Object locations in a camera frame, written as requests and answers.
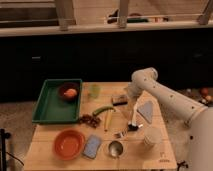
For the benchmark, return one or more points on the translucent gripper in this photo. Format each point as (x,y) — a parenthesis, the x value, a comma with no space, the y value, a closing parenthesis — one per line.
(125,110)

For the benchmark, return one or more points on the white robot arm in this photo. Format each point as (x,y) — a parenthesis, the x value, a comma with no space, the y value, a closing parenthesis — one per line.
(197,116)

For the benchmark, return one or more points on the dark brown bowl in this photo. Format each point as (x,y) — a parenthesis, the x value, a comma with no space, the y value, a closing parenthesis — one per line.
(65,86)

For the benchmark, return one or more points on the red bowl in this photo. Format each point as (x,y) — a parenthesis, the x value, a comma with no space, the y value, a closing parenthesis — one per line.
(68,144)

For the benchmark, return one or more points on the blue triangular cloth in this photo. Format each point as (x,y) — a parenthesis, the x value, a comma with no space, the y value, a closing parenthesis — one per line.
(146,111)

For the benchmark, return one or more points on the yellow pencil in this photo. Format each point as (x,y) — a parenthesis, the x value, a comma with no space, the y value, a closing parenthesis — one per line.
(107,120)

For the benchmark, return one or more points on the green pea pod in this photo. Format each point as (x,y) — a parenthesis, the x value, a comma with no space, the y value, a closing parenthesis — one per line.
(102,109)

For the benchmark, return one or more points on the brown dried fruit pile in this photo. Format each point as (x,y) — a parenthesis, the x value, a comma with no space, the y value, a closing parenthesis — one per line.
(90,120)

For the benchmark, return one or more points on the small metal cup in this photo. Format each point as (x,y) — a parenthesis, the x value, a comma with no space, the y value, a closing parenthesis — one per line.
(115,149)

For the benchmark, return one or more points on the blue sponge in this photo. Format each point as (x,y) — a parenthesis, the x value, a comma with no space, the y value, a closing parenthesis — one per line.
(91,147)

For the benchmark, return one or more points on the orange fruit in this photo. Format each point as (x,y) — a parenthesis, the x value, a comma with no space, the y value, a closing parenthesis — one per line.
(70,93)

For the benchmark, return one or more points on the green plastic tray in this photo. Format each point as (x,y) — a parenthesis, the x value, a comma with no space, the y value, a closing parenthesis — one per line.
(52,107)

